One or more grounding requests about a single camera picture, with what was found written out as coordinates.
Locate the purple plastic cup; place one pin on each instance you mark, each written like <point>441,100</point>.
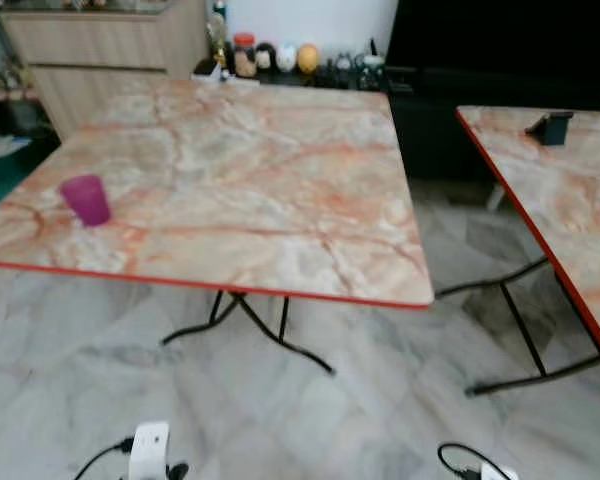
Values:
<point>86,202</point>

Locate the marble top folding table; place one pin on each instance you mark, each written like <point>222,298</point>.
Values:
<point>230,180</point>
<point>570,200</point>

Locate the black phone stand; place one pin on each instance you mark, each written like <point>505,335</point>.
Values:
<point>552,130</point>

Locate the red lid jar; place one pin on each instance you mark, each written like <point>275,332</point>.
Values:
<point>244,60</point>

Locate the light wooden drawer cabinet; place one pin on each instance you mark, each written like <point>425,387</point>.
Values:
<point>100,60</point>

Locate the dark round figurine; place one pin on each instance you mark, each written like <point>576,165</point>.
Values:
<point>265,58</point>

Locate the dark glass display shelf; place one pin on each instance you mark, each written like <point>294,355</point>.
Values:
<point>0,85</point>

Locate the white egg figurine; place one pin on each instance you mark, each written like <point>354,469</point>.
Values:
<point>286,57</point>

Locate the yellow egg figurine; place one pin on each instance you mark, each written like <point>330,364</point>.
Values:
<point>307,58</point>

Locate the gold trophy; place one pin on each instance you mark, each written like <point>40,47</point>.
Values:
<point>218,40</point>

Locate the dark bottle with white cap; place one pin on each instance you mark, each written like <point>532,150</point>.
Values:
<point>372,72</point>

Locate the black television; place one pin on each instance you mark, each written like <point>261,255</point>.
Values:
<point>500,30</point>

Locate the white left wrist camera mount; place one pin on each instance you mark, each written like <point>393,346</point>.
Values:
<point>148,450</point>

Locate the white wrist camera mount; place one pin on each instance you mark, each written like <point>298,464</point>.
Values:
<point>500,474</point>
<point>148,450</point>

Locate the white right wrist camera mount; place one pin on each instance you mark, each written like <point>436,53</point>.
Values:
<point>500,474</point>

